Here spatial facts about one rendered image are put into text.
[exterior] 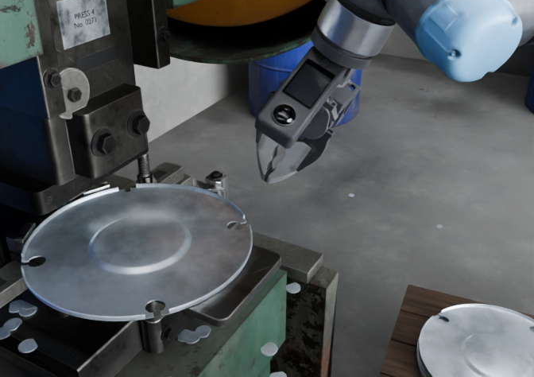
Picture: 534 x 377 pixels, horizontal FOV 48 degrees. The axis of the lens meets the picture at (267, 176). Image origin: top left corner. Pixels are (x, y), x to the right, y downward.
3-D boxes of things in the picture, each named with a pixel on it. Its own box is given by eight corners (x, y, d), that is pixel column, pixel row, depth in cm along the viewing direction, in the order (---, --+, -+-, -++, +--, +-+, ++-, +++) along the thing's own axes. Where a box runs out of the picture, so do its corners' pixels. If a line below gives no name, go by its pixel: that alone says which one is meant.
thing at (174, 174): (196, 188, 104) (192, 135, 99) (133, 237, 91) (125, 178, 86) (168, 180, 107) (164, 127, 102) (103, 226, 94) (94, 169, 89)
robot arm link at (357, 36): (384, 33, 58) (315, -10, 60) (361, 71, 61) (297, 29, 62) (405, 16, 64) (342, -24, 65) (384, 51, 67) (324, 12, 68)
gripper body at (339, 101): (341, 125, 75) (388, 46, 68) (314, 153, 69) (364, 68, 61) (292, 91, 76) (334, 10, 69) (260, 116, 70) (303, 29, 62)
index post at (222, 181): (230, 223, 95) (229, 170, 90) (220, 232, 93) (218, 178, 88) (216, 218, 96) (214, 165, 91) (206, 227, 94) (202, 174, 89)
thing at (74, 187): (154, 165, 84) (151, 130, 82) (45, 235, 69) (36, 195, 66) (71, 141, 91) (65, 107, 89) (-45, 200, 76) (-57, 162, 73)
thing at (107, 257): (25, 205, 85) (24, 200, 85) (221, 175, 93) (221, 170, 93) (17, 347, 61) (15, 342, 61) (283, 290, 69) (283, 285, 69)
